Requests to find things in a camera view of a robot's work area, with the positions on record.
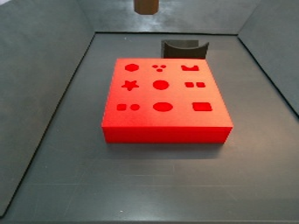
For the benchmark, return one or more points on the brown hexagon peg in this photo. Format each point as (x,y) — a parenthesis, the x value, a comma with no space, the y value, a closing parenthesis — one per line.
(145,7)

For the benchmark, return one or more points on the red shape sorter box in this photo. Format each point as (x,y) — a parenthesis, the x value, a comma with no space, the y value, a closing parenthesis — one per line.
(164,101)

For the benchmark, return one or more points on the dark grey curved block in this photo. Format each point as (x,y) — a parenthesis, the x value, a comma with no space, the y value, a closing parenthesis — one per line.
(183,49)

